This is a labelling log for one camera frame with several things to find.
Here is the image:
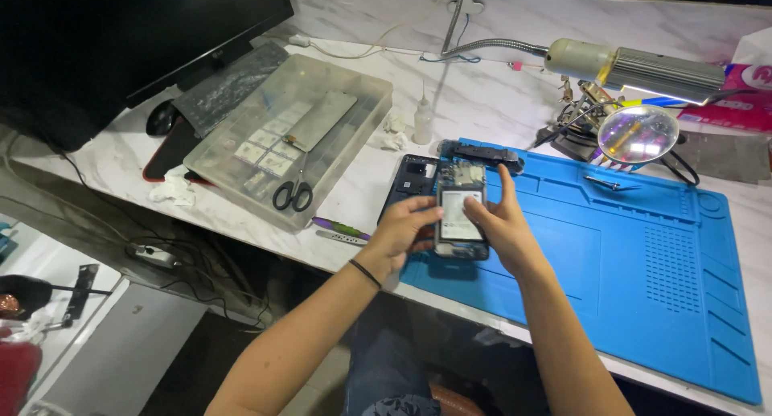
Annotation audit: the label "person's left hand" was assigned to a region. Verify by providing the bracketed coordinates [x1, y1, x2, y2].
[362, 195, 446, 272]

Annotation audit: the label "person's right hand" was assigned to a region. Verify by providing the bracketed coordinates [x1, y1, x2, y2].
[462, 163, 538, 277]

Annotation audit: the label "smartphone with battery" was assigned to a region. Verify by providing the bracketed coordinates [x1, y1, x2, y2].
[434, 160, 491, 261]

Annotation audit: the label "black phone back cover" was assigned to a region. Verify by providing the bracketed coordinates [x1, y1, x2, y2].
[378, 154, 441, 225]

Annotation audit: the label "black wrist band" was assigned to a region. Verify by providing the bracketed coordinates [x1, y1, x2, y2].
[349, 258, 383, 290]

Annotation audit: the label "purple green pry tool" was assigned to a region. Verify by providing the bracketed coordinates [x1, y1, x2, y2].
[311, 216, 371, 241]

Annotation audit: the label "flat metal pry tool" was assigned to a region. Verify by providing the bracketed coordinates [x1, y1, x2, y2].
[315, 230, 369, 247]

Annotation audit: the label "crumpled white tissue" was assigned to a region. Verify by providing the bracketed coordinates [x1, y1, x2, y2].
[148, 164, 197, 207]
[382, 113, 410, 152]

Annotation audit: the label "metal tweezers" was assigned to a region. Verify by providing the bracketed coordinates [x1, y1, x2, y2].
[583, 175, 643, 192]

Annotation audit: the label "clear needle-tip squeeze bottle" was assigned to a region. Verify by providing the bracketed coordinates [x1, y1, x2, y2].
[413, 80, 434, 145]

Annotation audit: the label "helping hands soldering stand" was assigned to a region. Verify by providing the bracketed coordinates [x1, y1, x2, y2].
[532, 75, 702, 186]

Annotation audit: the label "blue silicone repair mat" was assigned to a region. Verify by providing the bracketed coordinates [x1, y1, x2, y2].
[399, 137, 763, 406]

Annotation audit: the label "phone display panel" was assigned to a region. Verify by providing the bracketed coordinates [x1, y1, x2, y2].
[285, 90, 358, 153]

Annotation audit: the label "person's legs in jeans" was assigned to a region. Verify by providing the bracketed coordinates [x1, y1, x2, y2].
[341, 301, 544, 416]

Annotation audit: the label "clear plastic storage box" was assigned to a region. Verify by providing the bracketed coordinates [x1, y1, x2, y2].
[183, 53, 394, 234]

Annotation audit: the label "round magnifying glass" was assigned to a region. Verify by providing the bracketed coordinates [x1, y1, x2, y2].
[597, 105, 680, 165]

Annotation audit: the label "gooseneck desk lamp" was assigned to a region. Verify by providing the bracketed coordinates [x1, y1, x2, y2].
[440, 0, 726, 107]

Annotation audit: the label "black keyboard under plastic cover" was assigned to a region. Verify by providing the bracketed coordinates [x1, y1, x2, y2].
[172, 41, 290, 138]

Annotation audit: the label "grey metal sheet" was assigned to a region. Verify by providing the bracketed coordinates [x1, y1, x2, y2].
[674, 130, 772, 184]

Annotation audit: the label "black red-edged mouse pad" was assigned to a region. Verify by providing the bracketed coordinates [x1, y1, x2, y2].
[142, 116, 212, 186]

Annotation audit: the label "white power strip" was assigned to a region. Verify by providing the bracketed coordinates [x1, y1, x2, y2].
[125, 243, 181, 269]

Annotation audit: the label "black computer mouse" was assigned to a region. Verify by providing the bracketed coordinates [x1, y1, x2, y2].
[146, 99, 179, 137]

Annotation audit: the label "pink tissue box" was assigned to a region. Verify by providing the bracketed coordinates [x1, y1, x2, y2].
[677, 26, 772, 133]

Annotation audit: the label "black computer monitor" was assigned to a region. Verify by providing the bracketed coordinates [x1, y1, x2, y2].
[0, 0, 295, 153]

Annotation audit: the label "black phone frame part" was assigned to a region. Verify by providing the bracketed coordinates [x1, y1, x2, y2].
[437, 139, 526, 176]

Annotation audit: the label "black handled scissors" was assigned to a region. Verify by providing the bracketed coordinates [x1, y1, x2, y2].
[272, 152, 314, 213]

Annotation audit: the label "blue thin wire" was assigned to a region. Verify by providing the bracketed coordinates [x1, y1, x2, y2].
[419, 13, 482, 64]

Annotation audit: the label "white cable with plug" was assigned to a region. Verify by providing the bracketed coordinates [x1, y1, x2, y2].
[288, 0, 454, 60]

